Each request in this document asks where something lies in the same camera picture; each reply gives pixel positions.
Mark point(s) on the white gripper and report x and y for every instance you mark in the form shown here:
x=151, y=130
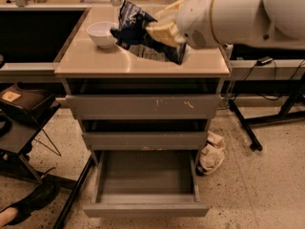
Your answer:
x=194, y=18

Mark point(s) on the white bowl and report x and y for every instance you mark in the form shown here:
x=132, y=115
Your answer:
x=100, y=34

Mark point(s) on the black shoe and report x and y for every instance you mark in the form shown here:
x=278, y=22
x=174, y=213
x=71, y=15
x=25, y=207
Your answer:
x=39, y=198

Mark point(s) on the black side cart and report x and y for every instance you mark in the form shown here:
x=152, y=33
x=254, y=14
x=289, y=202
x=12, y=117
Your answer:
x=25, y=114

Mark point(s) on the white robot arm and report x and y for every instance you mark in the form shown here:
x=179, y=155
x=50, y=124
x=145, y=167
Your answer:
x=278, y=24

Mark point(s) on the grey drawer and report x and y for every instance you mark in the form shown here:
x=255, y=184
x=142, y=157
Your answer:
x=136, y=107
x=145, y=141
x=146, y=184

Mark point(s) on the grey drawer cabinet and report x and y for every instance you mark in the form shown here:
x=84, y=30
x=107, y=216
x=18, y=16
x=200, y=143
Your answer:
x=87, y=69

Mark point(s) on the black power adapter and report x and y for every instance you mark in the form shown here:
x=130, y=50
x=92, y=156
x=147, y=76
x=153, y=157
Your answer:
x=263, y=61

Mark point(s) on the grey middle drawer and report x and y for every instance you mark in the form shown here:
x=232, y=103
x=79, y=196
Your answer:
x=145, y=141

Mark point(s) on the white spray bottle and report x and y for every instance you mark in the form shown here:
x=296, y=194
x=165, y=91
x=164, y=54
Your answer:
x=228, y=49

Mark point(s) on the black table leg frame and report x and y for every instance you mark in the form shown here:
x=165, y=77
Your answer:
x=283, y=115

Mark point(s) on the blue chip bag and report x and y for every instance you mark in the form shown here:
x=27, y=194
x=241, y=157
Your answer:
x=132, y=36

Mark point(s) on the grey bottom drawer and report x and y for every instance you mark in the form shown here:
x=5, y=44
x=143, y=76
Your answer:
x=146, y=184

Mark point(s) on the grey top drawer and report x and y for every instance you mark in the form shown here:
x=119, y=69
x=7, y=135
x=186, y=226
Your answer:
x=136, y=107

